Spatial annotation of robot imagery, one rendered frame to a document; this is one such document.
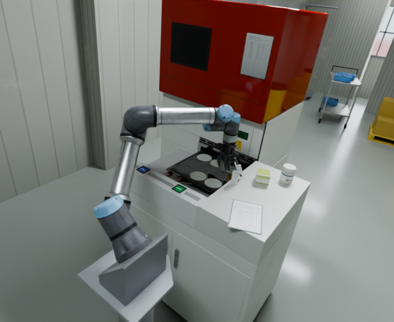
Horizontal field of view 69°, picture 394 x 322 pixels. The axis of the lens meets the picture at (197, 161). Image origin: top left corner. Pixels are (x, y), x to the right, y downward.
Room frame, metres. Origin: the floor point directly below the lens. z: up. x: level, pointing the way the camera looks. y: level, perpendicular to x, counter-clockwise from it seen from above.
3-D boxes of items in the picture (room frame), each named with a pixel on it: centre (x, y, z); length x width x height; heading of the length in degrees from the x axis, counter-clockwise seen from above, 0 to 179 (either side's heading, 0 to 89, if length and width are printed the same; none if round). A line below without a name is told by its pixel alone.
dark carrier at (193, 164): (1.53, -0.08, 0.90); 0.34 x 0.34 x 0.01; 56
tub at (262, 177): (1.35, -0.37, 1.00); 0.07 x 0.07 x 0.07; 83
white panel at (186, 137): (1.83, -0.04, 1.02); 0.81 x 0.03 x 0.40; 56
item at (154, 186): (1.27, 0.18, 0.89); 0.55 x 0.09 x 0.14; 56
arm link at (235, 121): (1.39, -0.16, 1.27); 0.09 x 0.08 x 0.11; 109
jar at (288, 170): (1.39, -0.51, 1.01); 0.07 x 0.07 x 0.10
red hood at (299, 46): (2.09, -0.22, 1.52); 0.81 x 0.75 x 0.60; 56
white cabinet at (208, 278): (1.40, -0.08, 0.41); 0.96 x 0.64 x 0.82; 56
